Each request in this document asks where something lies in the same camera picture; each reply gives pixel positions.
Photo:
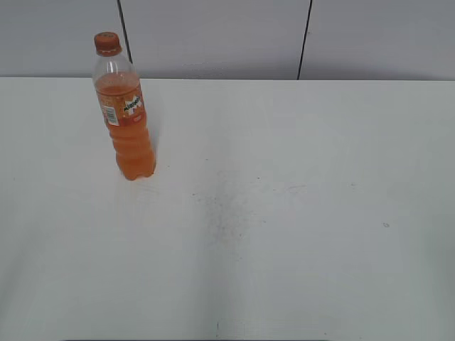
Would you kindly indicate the orange soda plastic bottle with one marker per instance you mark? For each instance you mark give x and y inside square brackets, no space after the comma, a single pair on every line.
[119,94]

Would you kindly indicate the orange bottle cap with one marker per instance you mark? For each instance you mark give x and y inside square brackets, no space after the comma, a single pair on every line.
[107,44]

